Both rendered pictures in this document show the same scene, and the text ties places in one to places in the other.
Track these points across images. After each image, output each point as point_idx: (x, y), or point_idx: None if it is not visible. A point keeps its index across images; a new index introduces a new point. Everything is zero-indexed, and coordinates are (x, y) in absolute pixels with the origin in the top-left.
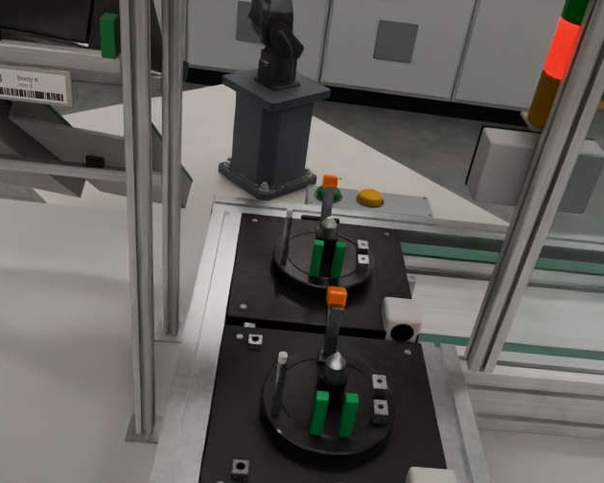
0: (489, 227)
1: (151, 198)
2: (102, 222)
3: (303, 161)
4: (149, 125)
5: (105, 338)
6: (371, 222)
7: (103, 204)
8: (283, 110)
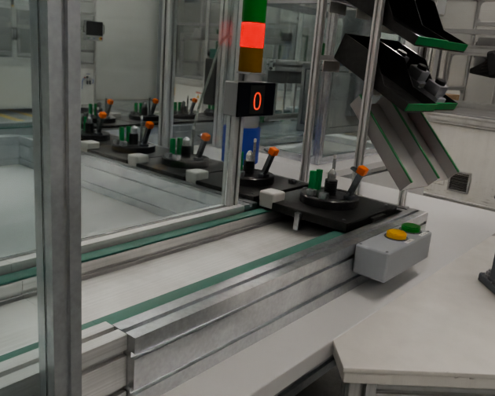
0: (325, 251)
1: (310, 103)
2: (463, 238)
3: None
4: (311, 75)
5: None
6: (365, 228)
7: (487, 243)
8: None
